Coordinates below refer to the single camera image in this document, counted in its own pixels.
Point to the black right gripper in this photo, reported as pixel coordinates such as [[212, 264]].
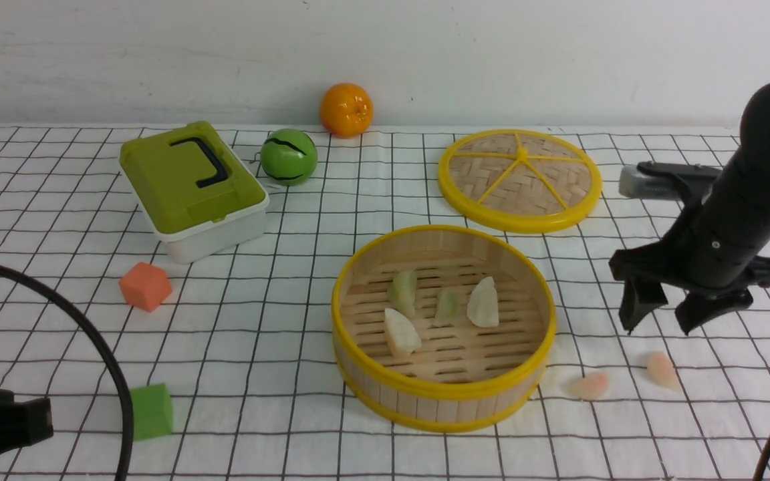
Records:
[[712, 251]]

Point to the pink dumpling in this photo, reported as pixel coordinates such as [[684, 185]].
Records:
[[590, 387], [662, 372]]

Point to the white dumpling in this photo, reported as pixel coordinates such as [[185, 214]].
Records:
[[483, 307], [401, 335]]

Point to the pale green dumpling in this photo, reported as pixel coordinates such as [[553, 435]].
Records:
[[402, 292], [448, 309]]

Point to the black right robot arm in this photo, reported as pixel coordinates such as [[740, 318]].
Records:
[[712, 250]]

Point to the woven bamboo steamer lid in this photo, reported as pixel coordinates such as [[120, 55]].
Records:
[[517, 180]]

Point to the bamboo steamer tray yellow rim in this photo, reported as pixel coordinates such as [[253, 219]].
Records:
[[462, 376]]

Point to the green foam cube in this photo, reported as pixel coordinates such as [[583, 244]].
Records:
[[152, 412]]

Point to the orange foam cube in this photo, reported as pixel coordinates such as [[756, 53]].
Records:
[[145, 287]]

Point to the white black grid tablecloth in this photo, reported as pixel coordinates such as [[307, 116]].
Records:
[[243, 342]]

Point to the green lid white box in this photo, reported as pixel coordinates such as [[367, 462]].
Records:
[[198, 196]]

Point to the toy orange fruit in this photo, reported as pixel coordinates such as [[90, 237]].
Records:
[[346, 110]]

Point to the green toy ball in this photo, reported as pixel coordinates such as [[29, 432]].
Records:
[[289, 156]]

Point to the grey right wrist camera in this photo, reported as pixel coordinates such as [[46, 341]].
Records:
[[666, 181]]

